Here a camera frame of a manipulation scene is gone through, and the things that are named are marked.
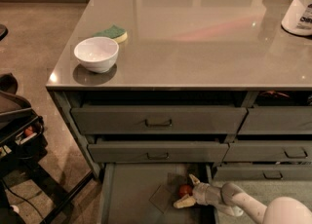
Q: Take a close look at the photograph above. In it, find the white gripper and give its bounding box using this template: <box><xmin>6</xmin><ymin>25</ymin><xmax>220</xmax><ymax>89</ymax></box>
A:
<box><xmin>174</xmin><ymin>174</ymin><xmax>222</xmax><ymax>208</ymax></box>

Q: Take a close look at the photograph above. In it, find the red apple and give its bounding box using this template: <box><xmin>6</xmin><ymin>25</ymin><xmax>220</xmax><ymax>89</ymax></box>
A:
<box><xmin>178</xmin><ymin>184</ymin><xmax>192</xmax><ymax>198</ymax></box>

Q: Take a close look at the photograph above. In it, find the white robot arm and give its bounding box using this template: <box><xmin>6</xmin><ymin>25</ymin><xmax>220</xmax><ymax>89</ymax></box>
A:
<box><xmin>174</xmin><ymin>174</ymin><xmax>312</xmax><ymax>224</ymax></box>

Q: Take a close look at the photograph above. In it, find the square tag in drawer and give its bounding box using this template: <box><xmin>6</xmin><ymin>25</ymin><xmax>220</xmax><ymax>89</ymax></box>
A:
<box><xmin>149</xmin><ymin>185</ymin><xmax>175</xmax><ymax>213</ymax></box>

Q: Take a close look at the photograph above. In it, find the bottom right drawer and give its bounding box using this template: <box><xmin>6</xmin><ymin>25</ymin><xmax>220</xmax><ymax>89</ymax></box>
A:
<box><xmin>214</xmin><ymin>165</ymin><xmax>312</xmax><ymax>180</ymax></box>

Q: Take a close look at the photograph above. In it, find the open bottom left drawer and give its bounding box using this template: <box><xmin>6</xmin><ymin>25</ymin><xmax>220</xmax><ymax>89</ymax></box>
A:
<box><xmin>97</xmin><ymin>164</ymin><xmax>218</xmax><ymax>224</ymax></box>

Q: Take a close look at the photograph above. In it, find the middle right drawer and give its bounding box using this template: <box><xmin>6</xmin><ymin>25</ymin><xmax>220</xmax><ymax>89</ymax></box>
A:
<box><xmin>223</xmin><ymin>140</ymin><xmax>312</xmax><ymax>162</ymax></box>

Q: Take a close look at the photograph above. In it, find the middle left drawer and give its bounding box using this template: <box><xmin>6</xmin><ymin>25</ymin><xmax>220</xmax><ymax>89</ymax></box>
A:
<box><xmin>88</xmin><ymin>141</ymin><xmax>228</xmax><ymax>163</ymax></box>

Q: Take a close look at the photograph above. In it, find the top right drawer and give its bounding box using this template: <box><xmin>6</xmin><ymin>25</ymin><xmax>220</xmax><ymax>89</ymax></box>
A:
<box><xmin>239</xmin><ymin>106</ymin><xmax>312</xmax><ymax>134</ymax></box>

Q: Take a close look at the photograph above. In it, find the grey drawer cabinet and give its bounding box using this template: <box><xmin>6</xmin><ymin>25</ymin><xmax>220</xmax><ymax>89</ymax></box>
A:
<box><xmin>45</xmin><ymin>0</ymin><xmax>312</xmax><ymax>224</ymax></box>

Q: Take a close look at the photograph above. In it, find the top left drawer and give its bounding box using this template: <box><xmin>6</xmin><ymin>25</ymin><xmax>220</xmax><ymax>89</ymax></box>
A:
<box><xmin>71</xmin><ymin>106</ymin><xmax>247</xmax><ymax>134</ymax></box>

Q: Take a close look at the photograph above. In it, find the white ceramic bowl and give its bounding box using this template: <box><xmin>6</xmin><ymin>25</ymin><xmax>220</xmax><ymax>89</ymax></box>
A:
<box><xmin>74</xmin><ymin>37</ymin><xmax>119</xmax><ymax>73</ymax></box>

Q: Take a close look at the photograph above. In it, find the black cart with items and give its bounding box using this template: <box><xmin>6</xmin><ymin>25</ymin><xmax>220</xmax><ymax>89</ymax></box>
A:
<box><xmin>0</xmin><ymin>73</ymin><xmax>93</xmax><ymax>224</ymax></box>

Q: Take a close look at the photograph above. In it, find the green yellow sponge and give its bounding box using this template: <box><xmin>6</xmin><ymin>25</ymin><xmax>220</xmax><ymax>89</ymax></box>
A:
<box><xmin>94</xmin><ymin>25</ymin><xmax>128</xmax><ymax>43</ymax></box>

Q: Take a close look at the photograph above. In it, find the white plastic canister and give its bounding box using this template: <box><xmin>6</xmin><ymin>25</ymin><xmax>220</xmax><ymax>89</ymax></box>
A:
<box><xmin>281</xmin><ymin>0</ymin><xmax>312</xmax><ymax>36</ymax></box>

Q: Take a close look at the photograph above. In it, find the black cable on floor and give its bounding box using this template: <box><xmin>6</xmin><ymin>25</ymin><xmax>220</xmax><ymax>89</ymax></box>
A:
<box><xmin>1</xmin><ymin>180</ymin><xmax>45</xmax><ymax>221</ymax></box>

